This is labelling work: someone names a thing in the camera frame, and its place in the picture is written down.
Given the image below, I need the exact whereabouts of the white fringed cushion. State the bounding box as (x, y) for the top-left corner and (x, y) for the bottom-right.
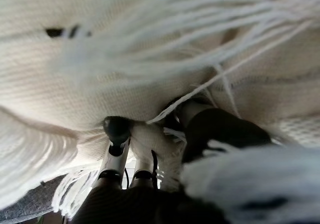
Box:
(0, 0), (320, 224)

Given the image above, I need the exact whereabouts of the grey upholstered armchair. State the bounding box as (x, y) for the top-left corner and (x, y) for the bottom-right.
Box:
(0, 175), (67, 221)

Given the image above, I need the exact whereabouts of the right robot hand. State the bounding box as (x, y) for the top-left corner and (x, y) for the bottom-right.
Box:
(71, 103), (272, 224)

